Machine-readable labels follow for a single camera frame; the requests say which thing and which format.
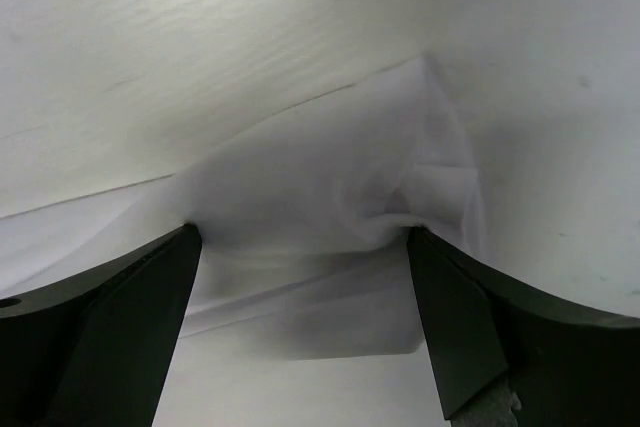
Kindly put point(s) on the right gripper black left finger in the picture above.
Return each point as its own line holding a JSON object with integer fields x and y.
{"x": 94, "y": 349}

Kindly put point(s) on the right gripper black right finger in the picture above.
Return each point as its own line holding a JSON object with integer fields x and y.
{"x": 504, "y": 353}

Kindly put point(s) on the white t-shirt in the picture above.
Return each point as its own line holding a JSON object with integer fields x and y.
{"x": 303, "y": 219}

